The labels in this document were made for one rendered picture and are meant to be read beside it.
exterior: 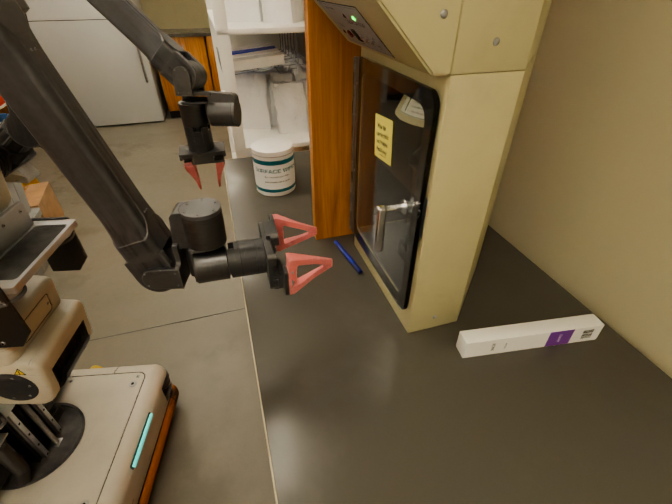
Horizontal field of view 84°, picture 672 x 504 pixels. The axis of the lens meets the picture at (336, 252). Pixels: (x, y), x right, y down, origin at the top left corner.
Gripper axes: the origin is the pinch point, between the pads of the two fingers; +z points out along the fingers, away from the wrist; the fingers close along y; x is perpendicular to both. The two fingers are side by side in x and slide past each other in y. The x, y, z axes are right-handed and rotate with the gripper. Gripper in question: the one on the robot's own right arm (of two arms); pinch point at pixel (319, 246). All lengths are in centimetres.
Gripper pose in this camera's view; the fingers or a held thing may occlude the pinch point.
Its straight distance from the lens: 62.2
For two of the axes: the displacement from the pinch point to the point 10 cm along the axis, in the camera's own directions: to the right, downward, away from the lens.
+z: 9.6, -1.5, 2.5
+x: -0.2, 8.1, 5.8
